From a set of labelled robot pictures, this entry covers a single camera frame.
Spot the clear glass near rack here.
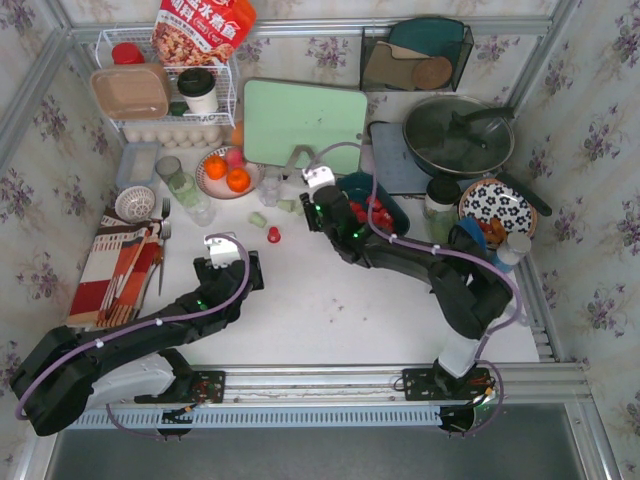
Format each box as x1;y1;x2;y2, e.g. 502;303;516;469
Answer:
184;192;215;227

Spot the white strainer basket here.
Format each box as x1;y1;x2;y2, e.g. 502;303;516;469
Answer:
114;186;155;223

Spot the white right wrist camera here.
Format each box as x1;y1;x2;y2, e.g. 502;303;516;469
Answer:
302;166;336;189

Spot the metal cutting board stand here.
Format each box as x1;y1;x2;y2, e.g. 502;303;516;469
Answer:
282;145;328;189

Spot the clear glass tumbler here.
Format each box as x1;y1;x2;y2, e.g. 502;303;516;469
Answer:
257;166;283;207

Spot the orange left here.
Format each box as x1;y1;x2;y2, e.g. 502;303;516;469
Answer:
203;155;228;180

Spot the grey induction cooker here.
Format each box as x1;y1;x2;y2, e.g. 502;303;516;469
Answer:
368;121;431;195

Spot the fruit plate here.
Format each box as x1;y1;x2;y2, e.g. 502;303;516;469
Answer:
195;147;265;200

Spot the green ribbed glass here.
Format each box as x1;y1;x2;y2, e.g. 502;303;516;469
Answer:
168;172;199;209

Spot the floral patterned plate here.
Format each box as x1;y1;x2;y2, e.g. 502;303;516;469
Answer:
458;179;537;250

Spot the grey glass cup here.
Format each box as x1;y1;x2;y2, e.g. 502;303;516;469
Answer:
155;156;183;186

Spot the red capsule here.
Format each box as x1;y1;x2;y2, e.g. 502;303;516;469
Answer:
349;201;367;223
372;209;394;229
267;227;281;243

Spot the metal fork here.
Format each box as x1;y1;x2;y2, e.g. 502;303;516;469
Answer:
158;197;172;295

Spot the egg tray with eggs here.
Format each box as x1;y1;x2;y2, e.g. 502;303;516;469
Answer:
123;125;226;148

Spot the orange right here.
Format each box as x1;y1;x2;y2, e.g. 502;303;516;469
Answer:
226;168;251;193

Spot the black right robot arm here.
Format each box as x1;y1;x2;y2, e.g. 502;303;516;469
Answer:
300;185;514;397

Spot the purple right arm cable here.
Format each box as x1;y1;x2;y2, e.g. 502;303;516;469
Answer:
304;141;526;436

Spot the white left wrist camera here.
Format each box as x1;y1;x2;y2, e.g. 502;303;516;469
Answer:
204;232;241;269

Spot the orange behind board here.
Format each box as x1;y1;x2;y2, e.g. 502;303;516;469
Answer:
230;121;244;147

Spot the black mesh organizer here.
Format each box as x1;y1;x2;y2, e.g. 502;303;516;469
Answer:
359;16;474;92

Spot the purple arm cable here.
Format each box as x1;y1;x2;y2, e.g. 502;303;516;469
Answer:
304;141;526;436
12;233;251;441

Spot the clear lidded container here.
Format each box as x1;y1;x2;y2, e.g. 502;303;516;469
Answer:
115;142;160;189

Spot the black frying pan with lid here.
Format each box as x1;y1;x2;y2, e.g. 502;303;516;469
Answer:
402;95;552;217

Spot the striped kitchen towel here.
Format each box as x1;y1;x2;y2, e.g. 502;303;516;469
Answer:
65;209;161;328

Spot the white cup black lid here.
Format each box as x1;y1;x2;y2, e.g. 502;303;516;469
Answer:
177;67;219;115

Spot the white wire rack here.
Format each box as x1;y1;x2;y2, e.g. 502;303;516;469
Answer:
92;27;240;129

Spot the green glass tumbler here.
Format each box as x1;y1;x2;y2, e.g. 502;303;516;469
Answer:
425;208;459;244

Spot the teal plastic storage basket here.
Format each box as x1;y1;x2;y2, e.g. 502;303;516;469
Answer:
336;172;410;235

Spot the green capsule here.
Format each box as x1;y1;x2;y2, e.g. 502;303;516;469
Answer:
294;201;305;216
276;199;295;213
248;212;267;229

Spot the green cutting board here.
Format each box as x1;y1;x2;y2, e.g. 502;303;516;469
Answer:
242;79;368;175

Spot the red capsule bottom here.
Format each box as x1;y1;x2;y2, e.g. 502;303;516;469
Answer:
349;201;367;223

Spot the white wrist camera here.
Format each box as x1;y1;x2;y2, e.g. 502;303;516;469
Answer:
302;166;336;189
204;232;241;269

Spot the peach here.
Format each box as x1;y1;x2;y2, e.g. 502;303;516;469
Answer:
224;147;246;169

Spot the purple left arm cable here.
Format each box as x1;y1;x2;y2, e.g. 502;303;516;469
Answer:
12;233;251;441

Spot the red capsule number two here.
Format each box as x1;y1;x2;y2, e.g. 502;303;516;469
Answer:
366;196;384;212

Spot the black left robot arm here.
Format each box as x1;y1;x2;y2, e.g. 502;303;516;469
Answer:
9;250;264;436

